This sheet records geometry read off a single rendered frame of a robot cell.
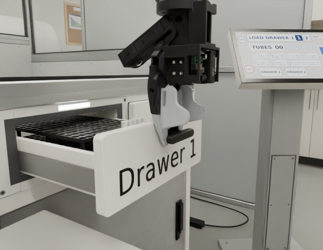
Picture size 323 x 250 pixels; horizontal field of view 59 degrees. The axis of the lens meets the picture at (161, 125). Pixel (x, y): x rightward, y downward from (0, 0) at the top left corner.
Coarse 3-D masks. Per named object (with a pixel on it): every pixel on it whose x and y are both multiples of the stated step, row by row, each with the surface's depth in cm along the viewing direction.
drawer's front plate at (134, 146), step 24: (96, 144) 36; (120, 144) 38; (144, 144) 43; (168, 144) 49; (192, 144) 57; (96, 168) 37; (120, 168) 39; (144, 168) 43; (168, 168) 50; (96, 192) 37; (144, 192) 44
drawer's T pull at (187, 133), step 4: (188, 128) 48; (168, 132) 46; (172, 132) 45; (176, 132) 45; (180, 132) 45; (184, 132) 46; (188, 132) 47; (192, 132) 48; (168, 136) 43; (172, 136) 43; (176, 136) 44; (180, 136) 45; (184, 136) 46; (188, 136) 47; (168, 140) 43; (172, 140) 43; (176, 140) 44; (180, 140) 45
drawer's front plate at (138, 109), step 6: (132, 102) 74; (138, 102) 74; (144, 102) 76; (132, 108) 72; (138, 108) 74; (144, 108) 76; (132, 114) 72; (138, 114) 74; (144, 114) 76; (150, 114) 78; (150, 120) 79
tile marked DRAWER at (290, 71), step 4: (284, 68) 121; (288, 68) 121; (292, 68) 121; (296, 68) 121; (300, 68) 121; (304, 68) 121; (288, 72) 120; (292, 72) 120; (296, 72) 120; (300, 72) 120; (304, 72) 120
